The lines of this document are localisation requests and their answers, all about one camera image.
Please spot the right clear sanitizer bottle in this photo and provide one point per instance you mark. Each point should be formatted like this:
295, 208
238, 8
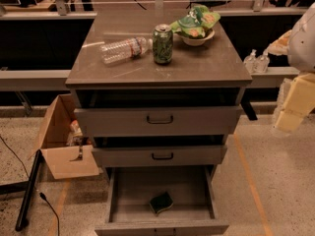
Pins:
262, 62

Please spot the left clear sanitizer bottle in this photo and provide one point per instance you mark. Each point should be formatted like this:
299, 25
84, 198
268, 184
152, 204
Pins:
250, 61

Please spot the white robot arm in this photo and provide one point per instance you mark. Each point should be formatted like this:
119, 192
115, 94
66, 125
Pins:
301, 43

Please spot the green soda can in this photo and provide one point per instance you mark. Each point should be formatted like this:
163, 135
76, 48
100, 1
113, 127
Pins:
162, 44

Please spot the middle grey drawer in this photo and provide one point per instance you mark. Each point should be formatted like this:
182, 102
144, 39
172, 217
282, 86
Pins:
159, 156

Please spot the green yellow sponge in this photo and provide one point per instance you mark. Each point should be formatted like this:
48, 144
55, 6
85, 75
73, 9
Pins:
161, 203

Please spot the white paper bowl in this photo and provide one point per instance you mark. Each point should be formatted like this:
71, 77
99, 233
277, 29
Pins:
198, 41

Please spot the top grey drawer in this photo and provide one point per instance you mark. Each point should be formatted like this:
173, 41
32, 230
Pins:
171, 121

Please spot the clear plastic water bottle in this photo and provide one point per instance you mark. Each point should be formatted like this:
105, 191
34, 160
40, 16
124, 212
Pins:
125, 49

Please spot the bottom open grey drawer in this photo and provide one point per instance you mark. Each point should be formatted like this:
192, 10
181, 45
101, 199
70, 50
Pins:
193, 213

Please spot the clear sanitizer bottle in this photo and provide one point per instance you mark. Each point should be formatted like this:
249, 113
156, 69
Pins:
250, 61
262, 62

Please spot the open cardboard box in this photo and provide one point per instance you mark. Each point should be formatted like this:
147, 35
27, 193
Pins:
52, 139

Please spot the black flat bar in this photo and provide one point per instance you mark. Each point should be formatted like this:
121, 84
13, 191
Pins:
22, 221

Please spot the green rice chip bag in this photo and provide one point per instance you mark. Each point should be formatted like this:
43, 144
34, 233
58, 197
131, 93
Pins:
197, 23

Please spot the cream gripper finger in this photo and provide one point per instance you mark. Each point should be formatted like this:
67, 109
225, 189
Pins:
295, 101

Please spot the grey drawer cabinet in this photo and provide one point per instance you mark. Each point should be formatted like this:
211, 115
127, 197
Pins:
206, 76

